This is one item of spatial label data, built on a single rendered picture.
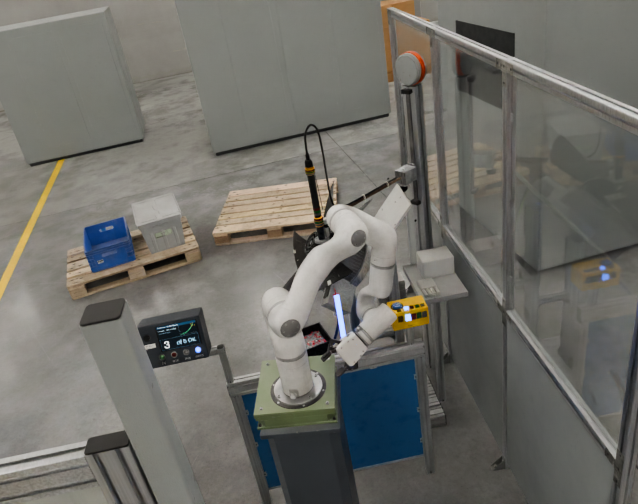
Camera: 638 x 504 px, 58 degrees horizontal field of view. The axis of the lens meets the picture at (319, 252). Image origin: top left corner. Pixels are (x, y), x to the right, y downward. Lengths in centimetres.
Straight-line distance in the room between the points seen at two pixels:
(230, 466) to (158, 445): 270
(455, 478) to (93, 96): 790
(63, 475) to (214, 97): 735
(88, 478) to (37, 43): 896
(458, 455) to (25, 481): 270
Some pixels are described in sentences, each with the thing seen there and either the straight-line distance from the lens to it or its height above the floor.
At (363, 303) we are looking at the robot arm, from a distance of 229.
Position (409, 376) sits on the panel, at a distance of 280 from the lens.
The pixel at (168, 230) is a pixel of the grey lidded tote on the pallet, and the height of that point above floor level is 34.
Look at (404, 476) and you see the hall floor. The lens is 328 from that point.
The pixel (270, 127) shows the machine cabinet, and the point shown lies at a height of 23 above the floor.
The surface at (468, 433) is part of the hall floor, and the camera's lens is 346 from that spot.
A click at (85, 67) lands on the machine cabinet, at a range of 960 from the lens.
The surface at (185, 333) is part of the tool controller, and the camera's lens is 246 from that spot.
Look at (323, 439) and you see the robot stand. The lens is 231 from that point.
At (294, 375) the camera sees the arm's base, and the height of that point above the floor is 113.
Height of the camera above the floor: 255
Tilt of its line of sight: 29 degrees down
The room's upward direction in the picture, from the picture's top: 10 degrees counter-clockwise
